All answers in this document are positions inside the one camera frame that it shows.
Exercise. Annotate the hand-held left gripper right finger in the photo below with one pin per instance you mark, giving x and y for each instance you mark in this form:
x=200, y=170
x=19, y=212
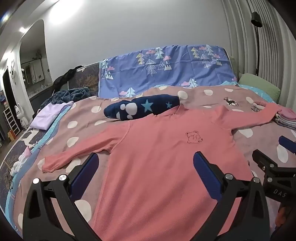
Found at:
x=205, y=173

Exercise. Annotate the black floor lamp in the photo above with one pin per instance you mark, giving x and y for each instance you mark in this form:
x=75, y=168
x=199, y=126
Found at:
x=256, y=20

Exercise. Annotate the padded headboard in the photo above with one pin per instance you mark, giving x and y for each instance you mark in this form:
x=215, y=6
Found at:
x=89, y=78

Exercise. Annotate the dark blue fluffy blanket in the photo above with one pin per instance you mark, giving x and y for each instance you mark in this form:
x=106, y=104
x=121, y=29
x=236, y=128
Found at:
x=69, y=95

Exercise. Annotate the blue tree print sheet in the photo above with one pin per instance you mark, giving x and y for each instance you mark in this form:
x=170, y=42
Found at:
x=175, y=67

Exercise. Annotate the folded grey striped garment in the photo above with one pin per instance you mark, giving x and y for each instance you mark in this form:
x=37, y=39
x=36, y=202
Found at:
x=286, y=124

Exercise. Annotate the folded pink garment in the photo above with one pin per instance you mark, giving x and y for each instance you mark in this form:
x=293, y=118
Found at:
x=286, y=113

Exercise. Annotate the white plush toy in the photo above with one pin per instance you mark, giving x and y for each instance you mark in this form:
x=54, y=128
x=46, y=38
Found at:
x=19, y=162

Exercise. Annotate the white ladder shelf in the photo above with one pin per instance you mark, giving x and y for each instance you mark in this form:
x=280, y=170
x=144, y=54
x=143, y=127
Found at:
x=9, y=120

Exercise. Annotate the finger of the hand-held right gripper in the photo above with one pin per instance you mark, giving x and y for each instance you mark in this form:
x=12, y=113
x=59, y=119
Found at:
x=288, y=144
x=263, y=160

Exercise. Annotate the white bear wall decoration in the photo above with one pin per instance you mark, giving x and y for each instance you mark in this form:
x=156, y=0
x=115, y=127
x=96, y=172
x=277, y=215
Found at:
x=12, y=74

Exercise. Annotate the lavender folded cloth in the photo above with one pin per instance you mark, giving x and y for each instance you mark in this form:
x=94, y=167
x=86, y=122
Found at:
x=49, y=114

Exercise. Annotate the pink sweater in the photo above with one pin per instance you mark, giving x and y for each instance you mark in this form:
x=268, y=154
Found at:
x=161, y=162

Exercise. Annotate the white cat figurine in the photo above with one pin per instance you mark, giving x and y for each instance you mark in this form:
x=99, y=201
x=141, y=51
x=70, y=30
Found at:
x=20, y=114

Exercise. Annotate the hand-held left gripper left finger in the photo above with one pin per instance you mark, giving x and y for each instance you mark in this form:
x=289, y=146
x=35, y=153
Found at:
x=84, y=176

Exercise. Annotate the green pillow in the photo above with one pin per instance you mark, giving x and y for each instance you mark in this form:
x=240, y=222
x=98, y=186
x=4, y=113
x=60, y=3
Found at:
x=259, y=85

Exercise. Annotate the navy star print cushion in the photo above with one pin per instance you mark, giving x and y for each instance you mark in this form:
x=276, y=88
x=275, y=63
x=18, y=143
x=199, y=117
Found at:
x=159, y=102

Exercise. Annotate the pink polka dot blanket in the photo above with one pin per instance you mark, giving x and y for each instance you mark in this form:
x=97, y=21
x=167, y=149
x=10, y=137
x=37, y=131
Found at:
x=196, y=99

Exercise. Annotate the black garment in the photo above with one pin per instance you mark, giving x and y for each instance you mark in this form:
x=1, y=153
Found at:
x=62, y=80

